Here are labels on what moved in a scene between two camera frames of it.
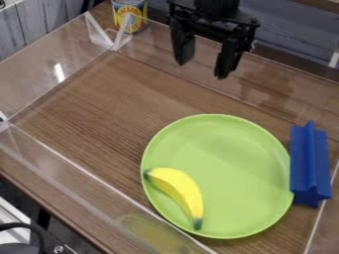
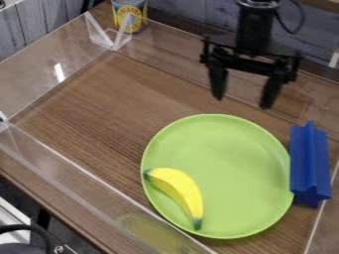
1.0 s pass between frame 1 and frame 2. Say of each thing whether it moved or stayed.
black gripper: moved
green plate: stayed
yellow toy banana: stayed
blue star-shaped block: stayed
